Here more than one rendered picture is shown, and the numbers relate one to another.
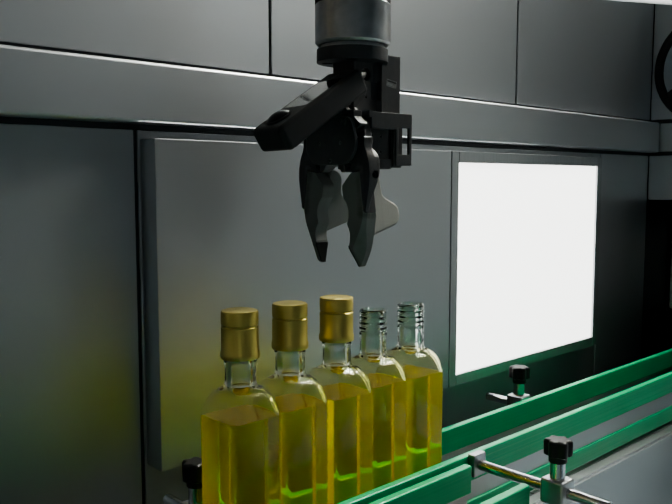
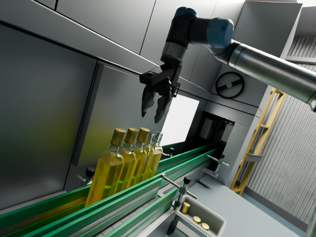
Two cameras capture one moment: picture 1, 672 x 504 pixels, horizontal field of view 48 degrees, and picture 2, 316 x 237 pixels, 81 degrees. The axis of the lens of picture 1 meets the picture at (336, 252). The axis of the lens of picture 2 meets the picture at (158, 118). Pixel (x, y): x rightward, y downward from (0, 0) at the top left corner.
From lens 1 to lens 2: 0.23 m
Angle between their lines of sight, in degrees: 17
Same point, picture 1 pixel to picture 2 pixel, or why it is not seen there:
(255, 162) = (129, 81)
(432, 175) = not seen: hidden behind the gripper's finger
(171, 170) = (106, 77)
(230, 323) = (117, 134)
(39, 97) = (71, 40)
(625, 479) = not seen: hidden behind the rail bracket
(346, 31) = (174, 54)
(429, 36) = not seen: hidden behind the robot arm
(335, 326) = (143, 138)
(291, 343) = (131, 141)
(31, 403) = (39, 141)
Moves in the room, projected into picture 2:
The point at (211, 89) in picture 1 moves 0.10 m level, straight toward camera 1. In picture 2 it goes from (124, 54) to (131, 53)
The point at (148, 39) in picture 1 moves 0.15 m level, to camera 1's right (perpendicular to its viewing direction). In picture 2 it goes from (110, 31) to (155, 50)
